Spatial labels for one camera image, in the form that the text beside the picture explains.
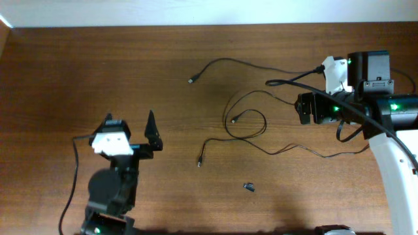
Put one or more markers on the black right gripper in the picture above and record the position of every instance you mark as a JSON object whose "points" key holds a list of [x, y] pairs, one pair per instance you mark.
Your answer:
{"points": [[319, 111]]}

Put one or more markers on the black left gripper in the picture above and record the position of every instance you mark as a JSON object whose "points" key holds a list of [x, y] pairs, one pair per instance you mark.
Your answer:
{"points": [[140, 149]]}

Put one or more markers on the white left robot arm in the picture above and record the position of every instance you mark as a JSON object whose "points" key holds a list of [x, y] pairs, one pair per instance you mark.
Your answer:
{"points": [[112, 191]]}

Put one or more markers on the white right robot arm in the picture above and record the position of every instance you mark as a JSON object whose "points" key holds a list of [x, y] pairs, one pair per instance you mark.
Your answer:
{"points": [[359, 90]]}

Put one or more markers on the small black adapter plug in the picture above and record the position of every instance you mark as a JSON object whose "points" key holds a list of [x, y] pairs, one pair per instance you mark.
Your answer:
{"points": [[249, 186]]}

